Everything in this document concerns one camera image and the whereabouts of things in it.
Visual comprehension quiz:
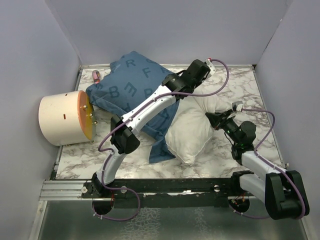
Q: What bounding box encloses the pink small bottle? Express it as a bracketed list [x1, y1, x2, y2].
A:
[91, 70, 101, 84]

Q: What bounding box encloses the blue lettered pillowcase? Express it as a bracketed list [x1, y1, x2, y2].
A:
[85, 51, 179, 164]

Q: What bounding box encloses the white pillow with red logo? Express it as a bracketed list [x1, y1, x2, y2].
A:
[165, 94, 232, 165]

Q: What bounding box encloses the cream cylinder with orange lid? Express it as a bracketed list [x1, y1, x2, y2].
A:
[38, 90, 97, 146]

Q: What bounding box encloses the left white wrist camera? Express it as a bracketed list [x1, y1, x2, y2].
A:
[205, 58, 217, 76]

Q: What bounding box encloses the aluminium frame rail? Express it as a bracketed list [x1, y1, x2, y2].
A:
[39, 180, 91, 201]

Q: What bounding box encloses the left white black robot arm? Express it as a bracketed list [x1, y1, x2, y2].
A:
[91, 59, 211, 198]

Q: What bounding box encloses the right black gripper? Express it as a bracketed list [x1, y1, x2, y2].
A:
[205, 109, 241, 145]

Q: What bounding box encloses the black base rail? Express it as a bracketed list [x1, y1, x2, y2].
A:
[81, 174, 255, 212]

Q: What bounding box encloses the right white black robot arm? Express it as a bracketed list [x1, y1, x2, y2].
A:
[205, 109, 310, 220]

